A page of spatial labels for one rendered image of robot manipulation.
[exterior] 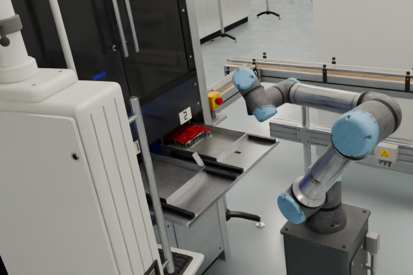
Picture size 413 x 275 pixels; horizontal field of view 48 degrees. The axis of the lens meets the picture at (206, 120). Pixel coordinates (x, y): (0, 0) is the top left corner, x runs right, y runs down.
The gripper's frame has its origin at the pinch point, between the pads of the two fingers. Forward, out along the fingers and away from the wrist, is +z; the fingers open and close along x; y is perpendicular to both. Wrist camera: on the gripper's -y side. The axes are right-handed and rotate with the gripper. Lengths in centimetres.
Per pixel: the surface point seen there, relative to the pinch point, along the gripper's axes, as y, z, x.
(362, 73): 10, 82, -54
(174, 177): -30.5, 5.8, 39.0
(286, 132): -18, 125, -7
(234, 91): 10, 84, 19
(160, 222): -39, -53, 28
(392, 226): -83, 114, -63
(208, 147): -19.7, 28.7, 27.6
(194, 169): -28.6, 9.7, 31.0
